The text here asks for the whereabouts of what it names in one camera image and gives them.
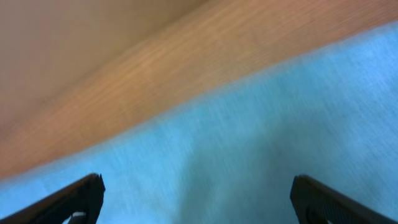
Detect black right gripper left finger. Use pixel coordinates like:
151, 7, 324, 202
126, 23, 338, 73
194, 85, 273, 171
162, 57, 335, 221
1, 173, 105, 224

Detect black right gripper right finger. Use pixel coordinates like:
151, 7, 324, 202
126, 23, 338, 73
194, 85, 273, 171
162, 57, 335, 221
290, 175, 397, 224

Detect medium blue jeans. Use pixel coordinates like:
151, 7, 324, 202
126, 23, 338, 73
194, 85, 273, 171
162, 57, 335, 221
1, 22, 397, 223

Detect cardboard box wall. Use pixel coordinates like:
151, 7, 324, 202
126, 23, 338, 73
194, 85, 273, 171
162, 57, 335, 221
0, 0, 212, 116

